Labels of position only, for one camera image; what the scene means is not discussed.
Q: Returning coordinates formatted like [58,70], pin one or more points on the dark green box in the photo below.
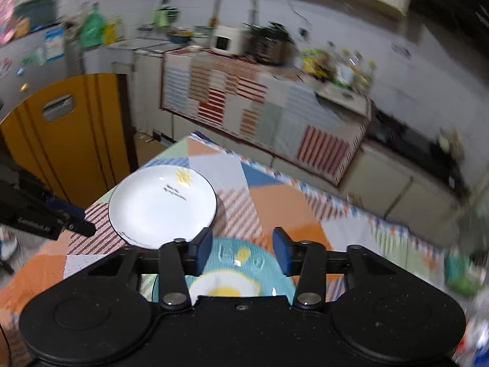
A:
[36,11]

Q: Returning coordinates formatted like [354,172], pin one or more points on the blue plate with egg print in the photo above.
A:
[237,271]

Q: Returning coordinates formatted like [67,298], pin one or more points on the pale green basin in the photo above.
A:
[202,35]

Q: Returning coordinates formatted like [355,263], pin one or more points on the cream lower cabinet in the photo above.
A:
[382,183]

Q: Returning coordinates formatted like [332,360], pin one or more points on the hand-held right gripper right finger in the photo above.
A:
[280,252]

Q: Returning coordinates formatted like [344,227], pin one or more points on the black gas stove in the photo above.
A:
[416,145]

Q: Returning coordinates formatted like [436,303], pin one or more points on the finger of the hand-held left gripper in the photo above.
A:
[74,218]

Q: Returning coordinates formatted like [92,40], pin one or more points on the white plate with sun print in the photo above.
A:
[160,206]

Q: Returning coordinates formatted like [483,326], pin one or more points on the green plastic bag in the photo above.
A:
[91,28]

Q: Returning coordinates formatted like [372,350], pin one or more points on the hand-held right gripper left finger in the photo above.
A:
[204,250]

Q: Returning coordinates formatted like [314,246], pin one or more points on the striped patchwork counter cloth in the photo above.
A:
[267,114]

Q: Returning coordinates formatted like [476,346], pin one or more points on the patchwork tablecloth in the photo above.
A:
[275,206]

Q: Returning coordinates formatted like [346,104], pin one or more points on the green box pack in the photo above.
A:
[464,275]

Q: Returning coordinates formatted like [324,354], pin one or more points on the cream pot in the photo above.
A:
[447,140]

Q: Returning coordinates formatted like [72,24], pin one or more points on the white flat board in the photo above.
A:
[340,93]

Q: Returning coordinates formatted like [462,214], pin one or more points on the yellow plastic bag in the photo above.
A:
[112,32]

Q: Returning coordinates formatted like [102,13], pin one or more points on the grey refrigerator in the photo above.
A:
[34,72]

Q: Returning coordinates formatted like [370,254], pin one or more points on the blue bowl with food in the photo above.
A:
[179,37]

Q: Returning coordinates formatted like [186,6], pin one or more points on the white rice cooker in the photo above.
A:
[227,40]

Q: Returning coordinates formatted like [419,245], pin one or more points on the brown cardboard box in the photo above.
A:
[147,153]

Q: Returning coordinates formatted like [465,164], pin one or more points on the cluster of condiment bottles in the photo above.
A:
[336,65]

